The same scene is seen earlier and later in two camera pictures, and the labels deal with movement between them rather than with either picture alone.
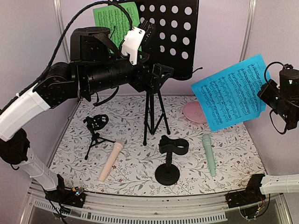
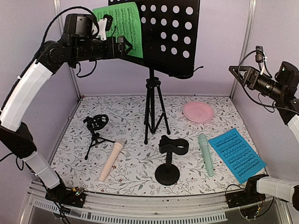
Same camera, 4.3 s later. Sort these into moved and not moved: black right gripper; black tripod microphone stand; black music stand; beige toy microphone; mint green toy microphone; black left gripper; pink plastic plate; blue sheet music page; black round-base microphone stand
Moved: mint green toy microphone; black left gripper; black right gripper; blue sheet music page
Not moved: pink plastic plate; beige toy microphone; black tripod microphone stand; black round-base microphone stand; black music stand
